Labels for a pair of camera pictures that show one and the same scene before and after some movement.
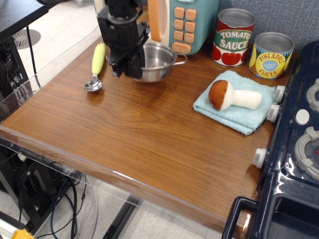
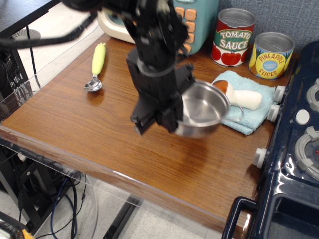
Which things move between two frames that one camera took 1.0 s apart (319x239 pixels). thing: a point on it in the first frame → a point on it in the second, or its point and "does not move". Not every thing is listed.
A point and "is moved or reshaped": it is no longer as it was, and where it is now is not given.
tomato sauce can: x=234 y=32 does not move
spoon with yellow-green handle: x=98 y=59 does not move
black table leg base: x=130 y=207 does not move
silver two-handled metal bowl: x=159 y=60 is moved or reshaped
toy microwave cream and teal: x=190 y=27 does not move
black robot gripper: x=123 y=39 → x=160 y=97
